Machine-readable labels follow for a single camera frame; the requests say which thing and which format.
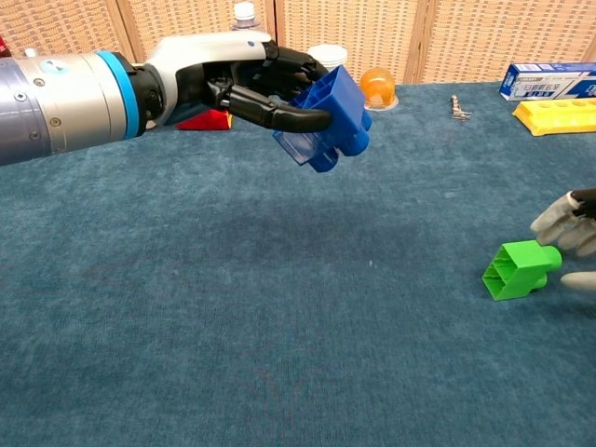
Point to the green toy block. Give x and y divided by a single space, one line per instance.
521 265

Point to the yellow plastic holder tray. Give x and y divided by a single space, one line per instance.
559 116

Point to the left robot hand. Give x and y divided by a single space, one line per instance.
209 51

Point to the blue white toothpaste box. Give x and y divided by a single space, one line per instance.
545 83

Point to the orange jelly cup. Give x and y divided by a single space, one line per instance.
378 88

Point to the blue toy block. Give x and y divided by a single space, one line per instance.
344 107

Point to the woven bamboo folding screen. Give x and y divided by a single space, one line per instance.
465 37

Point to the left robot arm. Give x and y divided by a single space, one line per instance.
60 107

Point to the blue carpet table cover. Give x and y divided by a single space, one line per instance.
279 302

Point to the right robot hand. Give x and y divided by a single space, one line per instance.
575 223

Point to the clear water bottle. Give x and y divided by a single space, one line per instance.
244 16

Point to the white paper cup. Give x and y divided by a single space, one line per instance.
330 58

